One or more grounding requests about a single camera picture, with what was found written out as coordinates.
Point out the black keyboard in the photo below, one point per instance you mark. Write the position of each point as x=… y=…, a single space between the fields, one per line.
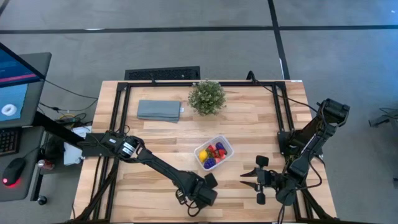
x=8 y=141

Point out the grey computer desk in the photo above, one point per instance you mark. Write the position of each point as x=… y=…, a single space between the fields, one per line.
x=31 y=186

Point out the black metal table frame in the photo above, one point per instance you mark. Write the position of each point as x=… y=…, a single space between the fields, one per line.
x=174 y=84

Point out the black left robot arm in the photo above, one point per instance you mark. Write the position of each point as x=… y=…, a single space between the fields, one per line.
x=155 y=160

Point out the computer monitor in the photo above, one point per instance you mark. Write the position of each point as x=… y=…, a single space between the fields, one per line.
x=12 y=99

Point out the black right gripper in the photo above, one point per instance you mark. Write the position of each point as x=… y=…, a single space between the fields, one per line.
x=267 y=180

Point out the purple grape bunch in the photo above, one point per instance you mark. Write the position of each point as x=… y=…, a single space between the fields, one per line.
x=209 y=163

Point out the black computer mouse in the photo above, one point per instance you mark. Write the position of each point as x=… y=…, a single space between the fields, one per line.
x=14 y=171

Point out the green potted plant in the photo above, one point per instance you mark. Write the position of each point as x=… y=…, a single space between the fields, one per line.
x=206 y=98

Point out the grey equipment stand leg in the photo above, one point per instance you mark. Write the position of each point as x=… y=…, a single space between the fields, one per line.
x=384 y=119

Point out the black round knob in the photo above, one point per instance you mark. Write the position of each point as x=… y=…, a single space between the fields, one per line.
x=42 y=200

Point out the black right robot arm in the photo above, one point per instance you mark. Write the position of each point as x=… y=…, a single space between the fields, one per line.
x=311 y=137

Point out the grey folded cloth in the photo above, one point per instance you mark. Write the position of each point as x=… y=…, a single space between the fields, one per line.
x=158 y=110

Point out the black floor grate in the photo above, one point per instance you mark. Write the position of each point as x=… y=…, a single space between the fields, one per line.
x=162 y=73

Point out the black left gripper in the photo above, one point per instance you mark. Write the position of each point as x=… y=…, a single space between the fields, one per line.
x=199 y=189

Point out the purple eggplant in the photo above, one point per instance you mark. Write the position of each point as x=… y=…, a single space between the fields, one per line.
x=220 y=146

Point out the white crumpled cloth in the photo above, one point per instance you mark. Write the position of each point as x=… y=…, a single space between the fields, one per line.
x=72 y=155

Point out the red soda can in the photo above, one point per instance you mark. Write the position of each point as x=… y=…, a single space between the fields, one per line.
x=46 y=164

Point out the clear plastic tupperware container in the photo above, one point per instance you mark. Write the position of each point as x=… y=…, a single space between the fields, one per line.
x=228 y=161

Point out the yellow lemon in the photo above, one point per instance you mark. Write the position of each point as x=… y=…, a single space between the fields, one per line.
x=203 y=155

